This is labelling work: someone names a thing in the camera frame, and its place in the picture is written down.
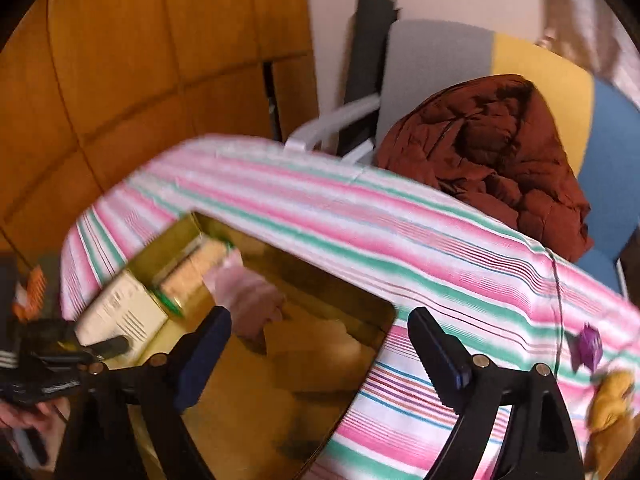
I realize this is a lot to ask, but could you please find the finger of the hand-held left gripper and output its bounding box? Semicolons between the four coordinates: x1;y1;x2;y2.
75;336;130;363

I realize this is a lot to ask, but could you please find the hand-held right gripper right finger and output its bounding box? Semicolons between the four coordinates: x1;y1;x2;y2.
407;307;586;480

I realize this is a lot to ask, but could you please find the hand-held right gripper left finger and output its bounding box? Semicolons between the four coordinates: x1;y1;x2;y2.
55;305;232;480

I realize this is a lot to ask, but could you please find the white cardboard box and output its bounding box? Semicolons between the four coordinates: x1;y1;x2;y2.
75;270;171;356

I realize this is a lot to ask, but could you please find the pink sock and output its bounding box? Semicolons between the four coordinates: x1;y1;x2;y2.
205;252;287;341

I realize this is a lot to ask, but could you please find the gold metal tin container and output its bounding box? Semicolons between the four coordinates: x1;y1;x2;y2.
75;212;398;480

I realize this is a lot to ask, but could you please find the person's left hand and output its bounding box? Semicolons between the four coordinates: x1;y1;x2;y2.
0;397;68;433

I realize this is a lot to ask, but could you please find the long cracker packet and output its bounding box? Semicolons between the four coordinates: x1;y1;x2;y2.
152;240;236;318

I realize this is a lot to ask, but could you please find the purple wrapper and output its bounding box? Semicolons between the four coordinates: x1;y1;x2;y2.
570;324;608;373

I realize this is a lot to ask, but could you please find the striped tablecloth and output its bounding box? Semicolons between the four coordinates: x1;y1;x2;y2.
60;132;640;480

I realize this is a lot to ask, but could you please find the brown quilted jacket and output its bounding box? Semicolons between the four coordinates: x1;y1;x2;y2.
372;74;596;263

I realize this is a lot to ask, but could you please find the wooden wardrobe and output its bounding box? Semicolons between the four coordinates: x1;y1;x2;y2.
0;0;321;266

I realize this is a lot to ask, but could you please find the grey yellow blue chair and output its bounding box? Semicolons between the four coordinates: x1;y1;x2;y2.
285;19;640;296

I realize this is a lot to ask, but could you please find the black rolled mat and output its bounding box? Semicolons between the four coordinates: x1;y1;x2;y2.
337;0;401;156

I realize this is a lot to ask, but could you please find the patterned curtain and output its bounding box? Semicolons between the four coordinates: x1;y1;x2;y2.
537;0;640;106

